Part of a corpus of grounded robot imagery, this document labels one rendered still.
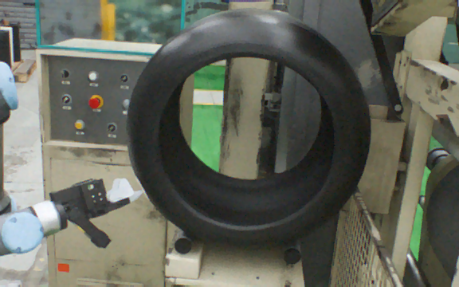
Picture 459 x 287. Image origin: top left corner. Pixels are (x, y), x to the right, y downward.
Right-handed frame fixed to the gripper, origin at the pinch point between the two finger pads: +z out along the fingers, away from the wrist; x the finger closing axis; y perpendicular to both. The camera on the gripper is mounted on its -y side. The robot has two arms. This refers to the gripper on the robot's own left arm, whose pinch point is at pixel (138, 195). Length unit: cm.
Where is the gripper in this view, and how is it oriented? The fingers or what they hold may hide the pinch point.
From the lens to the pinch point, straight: 125.3
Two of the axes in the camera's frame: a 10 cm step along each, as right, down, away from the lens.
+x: -5.5, 0.5, 8.3
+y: -2.5, -9.6, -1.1
